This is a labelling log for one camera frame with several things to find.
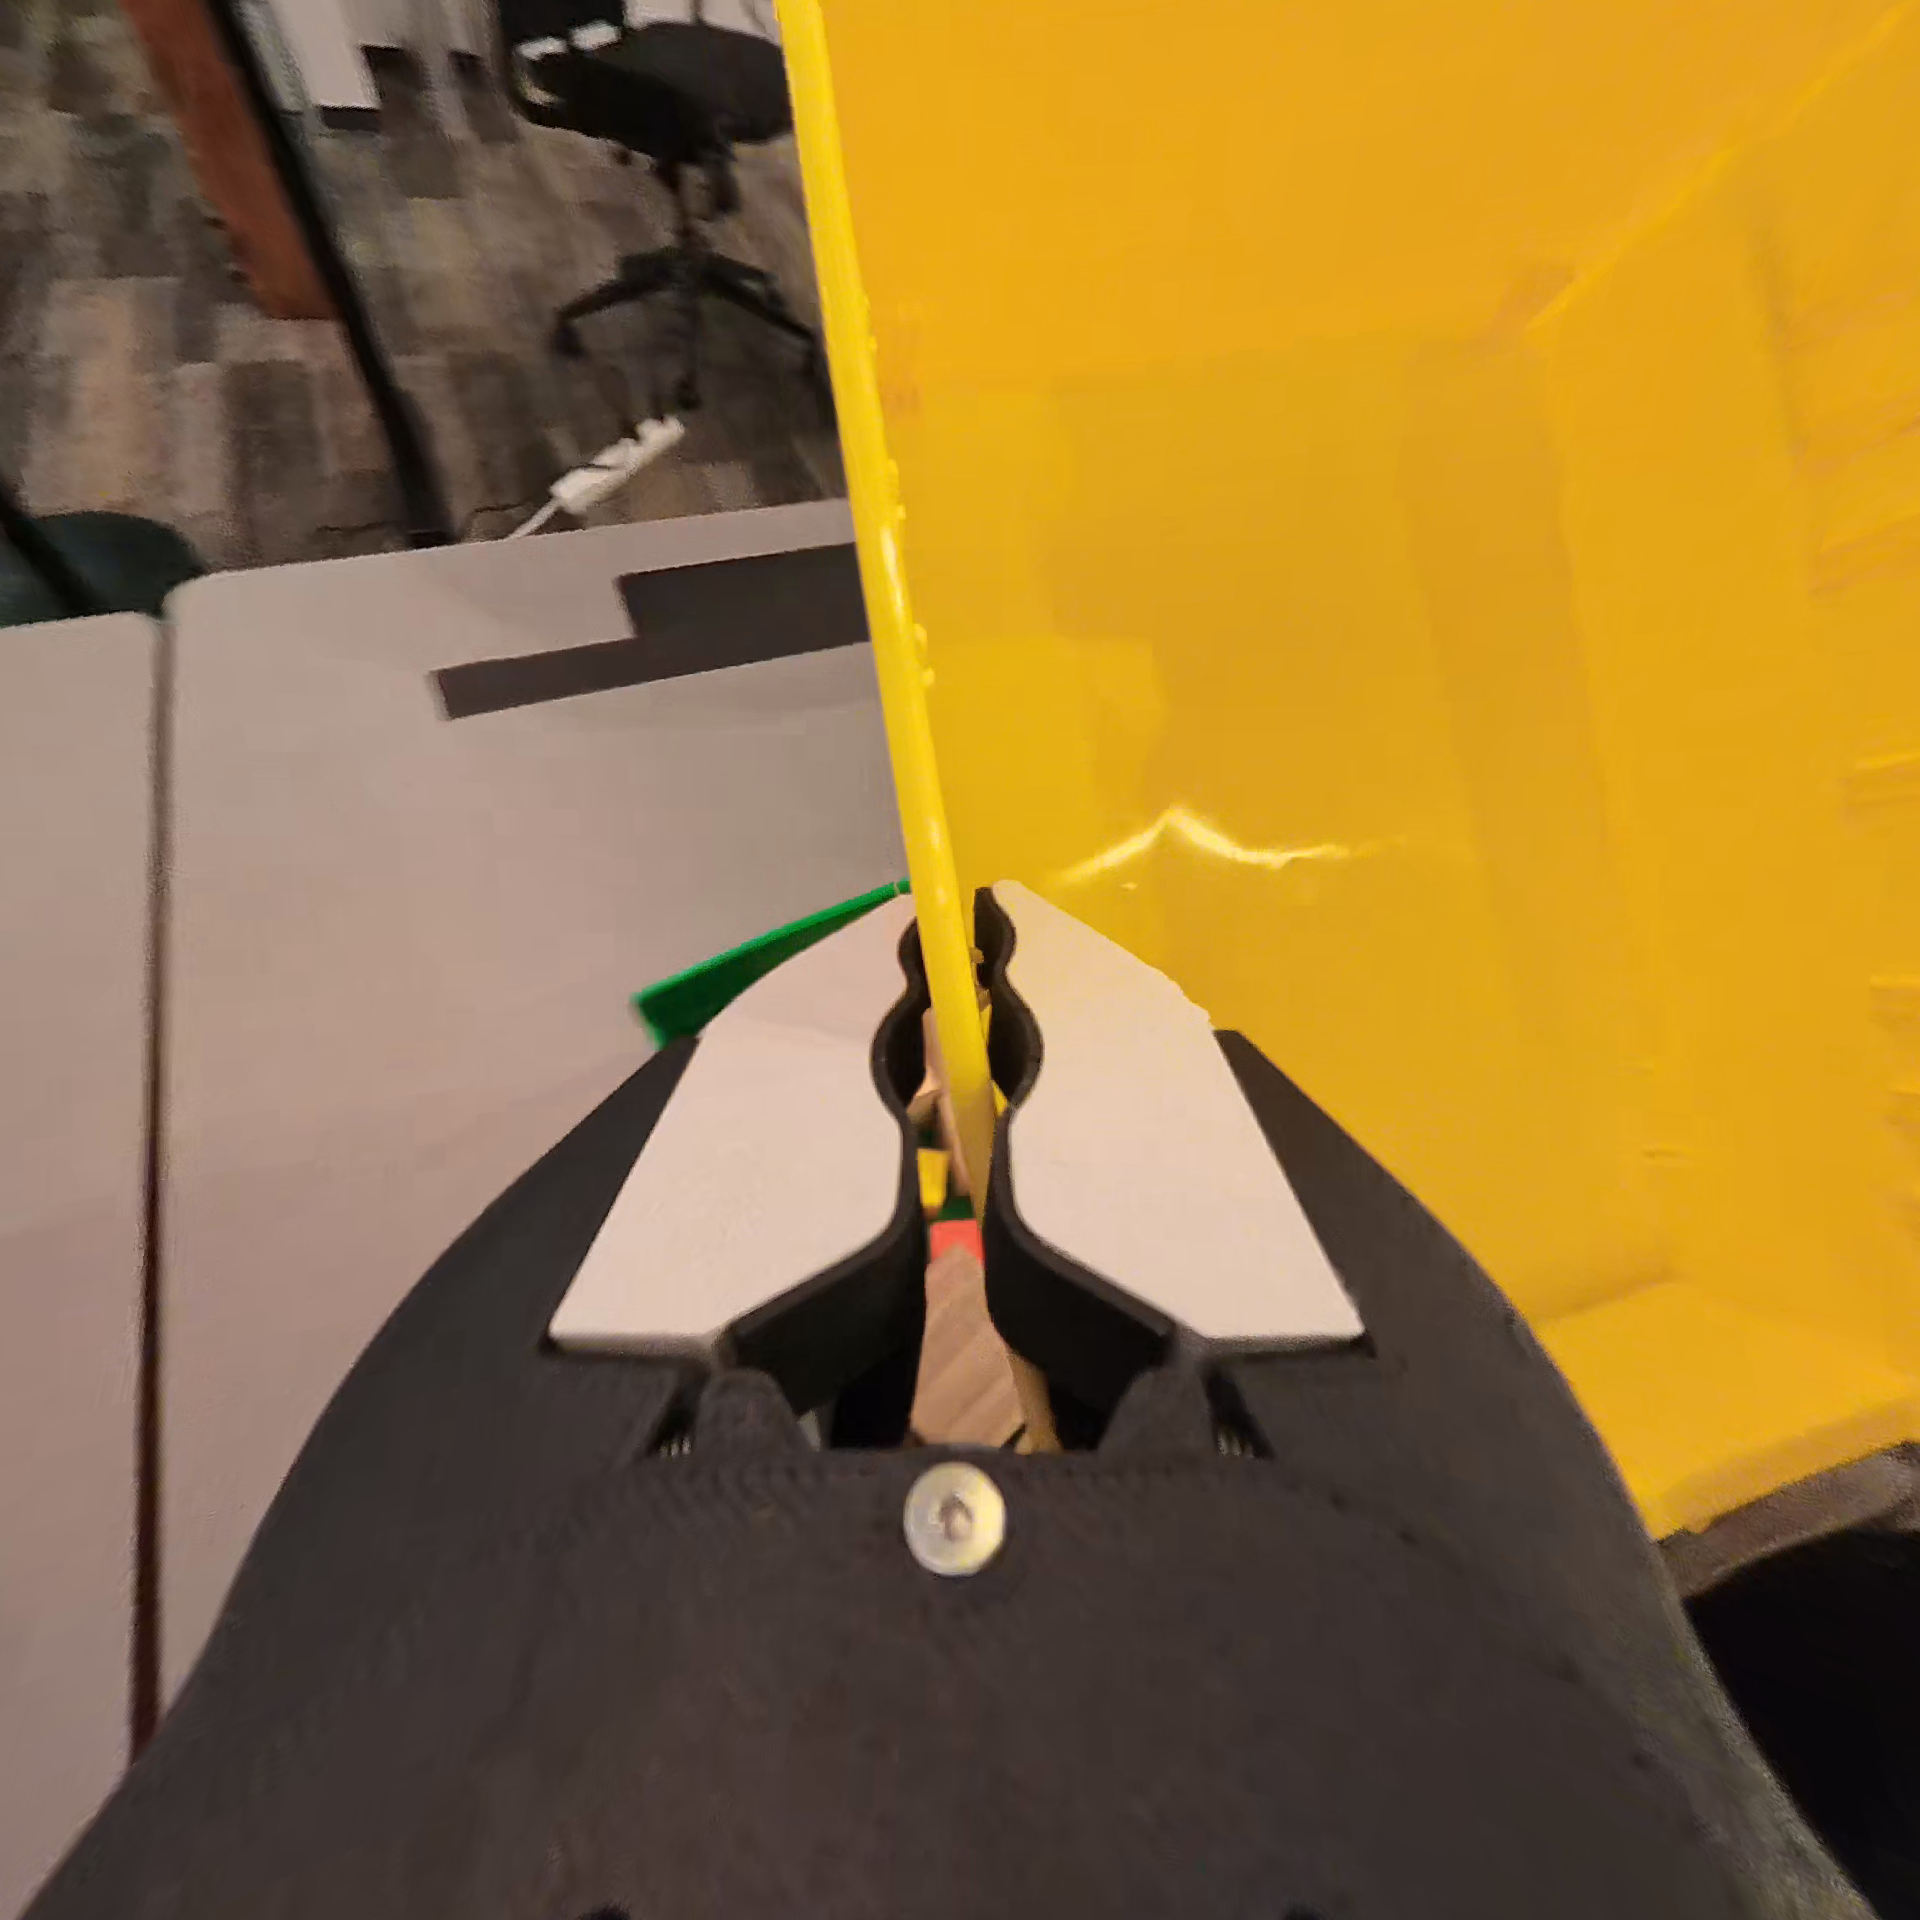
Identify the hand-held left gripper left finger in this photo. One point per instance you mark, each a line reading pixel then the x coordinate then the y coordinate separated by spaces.
pixel 749 1185

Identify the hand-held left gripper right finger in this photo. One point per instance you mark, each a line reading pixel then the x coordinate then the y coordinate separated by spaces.
pixel 1170 1185

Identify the green piece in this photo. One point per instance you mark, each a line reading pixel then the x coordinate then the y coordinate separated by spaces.
pixel 735 975

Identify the yellow plastic box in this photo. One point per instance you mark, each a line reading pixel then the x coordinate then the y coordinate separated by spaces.
pixel 1349 524

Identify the black tape strip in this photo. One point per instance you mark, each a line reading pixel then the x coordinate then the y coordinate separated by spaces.
pixel 720 616

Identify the white power strip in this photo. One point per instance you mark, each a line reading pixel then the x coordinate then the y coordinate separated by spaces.
pixel 615 462

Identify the black metal desk leg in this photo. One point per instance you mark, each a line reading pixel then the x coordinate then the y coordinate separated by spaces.
pixel 352 315

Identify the black office chair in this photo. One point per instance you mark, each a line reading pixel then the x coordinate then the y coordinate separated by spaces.
pixel 675 89

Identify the brown wooden panel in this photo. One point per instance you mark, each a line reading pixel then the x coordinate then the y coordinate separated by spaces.
pixel 224 166

